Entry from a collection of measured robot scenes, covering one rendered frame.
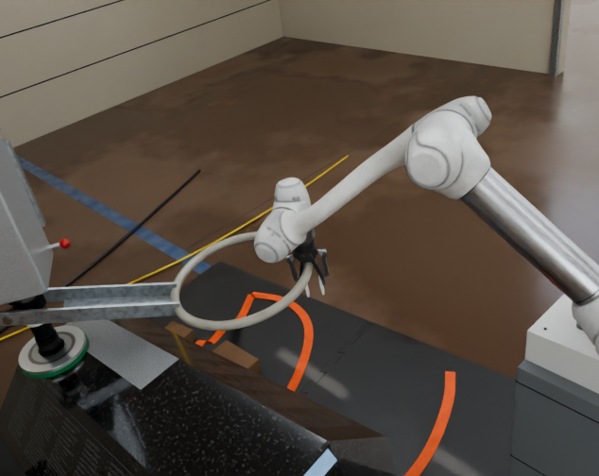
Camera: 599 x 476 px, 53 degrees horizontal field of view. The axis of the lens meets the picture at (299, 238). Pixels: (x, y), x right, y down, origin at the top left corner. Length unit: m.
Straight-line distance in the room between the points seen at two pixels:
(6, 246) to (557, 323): 1.53
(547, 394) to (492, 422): 0.89
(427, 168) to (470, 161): 0.10
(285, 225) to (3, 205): 0.74
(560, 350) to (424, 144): 0.74
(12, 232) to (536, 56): 5.21
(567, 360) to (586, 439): 0.24
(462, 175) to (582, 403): 0.75
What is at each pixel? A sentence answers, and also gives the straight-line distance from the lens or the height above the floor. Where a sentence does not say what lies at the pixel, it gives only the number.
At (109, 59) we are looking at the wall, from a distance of 6.96.
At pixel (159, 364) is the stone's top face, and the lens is 1.96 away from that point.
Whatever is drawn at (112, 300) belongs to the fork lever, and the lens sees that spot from 2.08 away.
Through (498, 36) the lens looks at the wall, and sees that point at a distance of 6.36.
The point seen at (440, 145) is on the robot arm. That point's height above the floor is 1.54.
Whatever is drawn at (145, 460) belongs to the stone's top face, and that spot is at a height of 0.85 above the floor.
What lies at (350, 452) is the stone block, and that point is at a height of 0.76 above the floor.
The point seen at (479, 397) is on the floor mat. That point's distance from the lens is 2.83.
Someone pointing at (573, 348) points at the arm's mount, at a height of 0.91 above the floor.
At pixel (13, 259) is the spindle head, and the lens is 1.84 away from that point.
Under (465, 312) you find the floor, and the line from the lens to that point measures 3.24.
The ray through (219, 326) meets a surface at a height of 0.95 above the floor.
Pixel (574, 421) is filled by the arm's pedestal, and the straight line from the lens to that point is 1.90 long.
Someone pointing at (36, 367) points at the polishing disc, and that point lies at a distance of 2.11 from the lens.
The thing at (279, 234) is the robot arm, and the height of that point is 1.23.
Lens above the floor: 2.13
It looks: 33 degrees down
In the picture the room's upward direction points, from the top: 10 degrees counter-clockwise
